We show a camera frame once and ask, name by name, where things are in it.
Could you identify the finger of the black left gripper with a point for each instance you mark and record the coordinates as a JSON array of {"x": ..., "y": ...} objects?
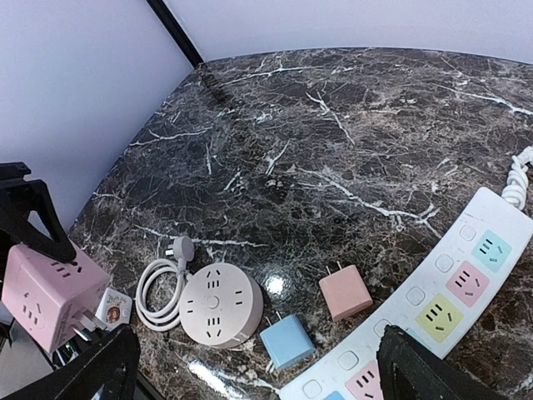
[{"x": 28, "y": 215}]

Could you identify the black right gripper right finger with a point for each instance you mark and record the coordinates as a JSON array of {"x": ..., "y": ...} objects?
[{"x": 408, "y": 370}]

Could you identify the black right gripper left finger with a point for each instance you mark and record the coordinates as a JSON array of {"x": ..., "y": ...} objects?
[{"x": 110, "y": 365}]

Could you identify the pink cube socket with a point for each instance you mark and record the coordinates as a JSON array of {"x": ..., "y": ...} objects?
[{"x": 48, "y": 298}]

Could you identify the pink plug adapter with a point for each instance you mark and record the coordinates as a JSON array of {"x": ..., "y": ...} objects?
[{"x": 345, "y": 293}]

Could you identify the blue plug adapter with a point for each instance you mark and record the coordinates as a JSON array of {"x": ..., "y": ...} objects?
[{"x": 287, "y": 342}]

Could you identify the white cube socket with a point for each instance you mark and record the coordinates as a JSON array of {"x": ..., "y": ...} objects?
[{"x": 114, "y": 309}]

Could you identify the white multicolour power strip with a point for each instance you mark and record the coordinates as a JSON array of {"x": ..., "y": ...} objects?
[{"x": 437, "y": 304}]

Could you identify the pink round power socket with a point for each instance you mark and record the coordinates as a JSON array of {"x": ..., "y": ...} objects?
[{"x": 221, "y": 306}]

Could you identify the left black frame post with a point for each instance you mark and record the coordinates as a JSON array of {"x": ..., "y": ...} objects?
[{"x": 173, "y": 27}]

